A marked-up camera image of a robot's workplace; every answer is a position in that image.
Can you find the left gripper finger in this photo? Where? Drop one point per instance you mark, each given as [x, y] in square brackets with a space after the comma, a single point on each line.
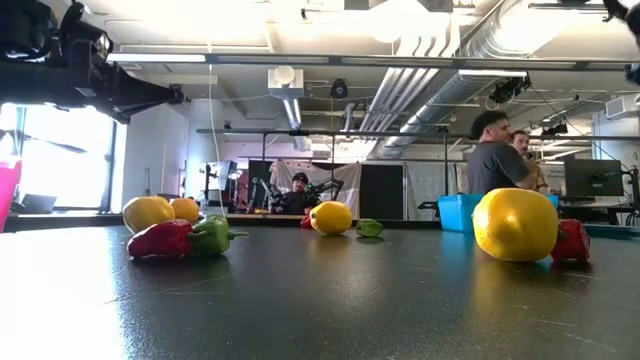
[135, 111]
[137, 90]

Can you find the yellow lemon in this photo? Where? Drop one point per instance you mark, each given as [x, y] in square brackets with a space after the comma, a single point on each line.
[331, 218]
[515, 225]
[145, 212]

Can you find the orange-coloured lemon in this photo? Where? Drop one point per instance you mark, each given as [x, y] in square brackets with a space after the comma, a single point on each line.
[186, 209]

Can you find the green bell pepper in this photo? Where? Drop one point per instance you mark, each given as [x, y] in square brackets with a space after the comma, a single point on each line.
[369, 228]
[212, 235]

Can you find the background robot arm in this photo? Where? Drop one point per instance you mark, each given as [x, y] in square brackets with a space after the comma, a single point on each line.
[327, 187]
[262, 192]

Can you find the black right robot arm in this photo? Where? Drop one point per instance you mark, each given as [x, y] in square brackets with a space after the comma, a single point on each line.
[632, 20]

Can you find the round black ceiling fixture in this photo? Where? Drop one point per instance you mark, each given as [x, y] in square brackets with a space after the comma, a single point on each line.
[339, 89]
[176, 94]

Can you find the pink plastic basket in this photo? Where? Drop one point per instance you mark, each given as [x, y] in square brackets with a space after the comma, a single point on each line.
[7, 195]

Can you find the person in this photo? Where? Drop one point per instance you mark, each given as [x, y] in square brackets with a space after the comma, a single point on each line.
[495, 167]
[539, 175]
[299, 200]

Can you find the rig crossbar with light strip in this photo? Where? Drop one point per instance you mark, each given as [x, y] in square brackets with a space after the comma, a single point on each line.
[350, 61]

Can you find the white backdrop sheet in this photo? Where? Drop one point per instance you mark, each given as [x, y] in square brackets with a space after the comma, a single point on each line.
[345, 185]

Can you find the black backdrop panel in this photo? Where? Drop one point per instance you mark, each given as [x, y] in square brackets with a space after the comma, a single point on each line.
[382, 192]

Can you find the white curtain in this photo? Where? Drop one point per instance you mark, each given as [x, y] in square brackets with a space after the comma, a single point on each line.
[425, 185]

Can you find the blue plastic basket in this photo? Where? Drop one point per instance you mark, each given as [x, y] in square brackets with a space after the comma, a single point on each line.
[455, 212]

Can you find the black track light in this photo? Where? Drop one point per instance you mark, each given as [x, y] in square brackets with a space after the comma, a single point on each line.
[507, 90]
[555, 129]

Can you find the dark computer monitor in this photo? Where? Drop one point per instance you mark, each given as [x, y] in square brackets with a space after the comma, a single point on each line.
[580, 175]

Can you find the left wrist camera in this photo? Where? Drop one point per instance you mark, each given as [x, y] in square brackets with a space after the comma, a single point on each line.
[82, 37]

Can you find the black aluminium table frame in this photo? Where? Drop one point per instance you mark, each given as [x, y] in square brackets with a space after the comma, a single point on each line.
[75, 221]

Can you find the black background station frame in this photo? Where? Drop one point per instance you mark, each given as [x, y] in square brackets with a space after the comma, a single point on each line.
[400, 133]

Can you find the silver corrugated air duct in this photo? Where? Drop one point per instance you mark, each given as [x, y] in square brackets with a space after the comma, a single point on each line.
[450, 92]

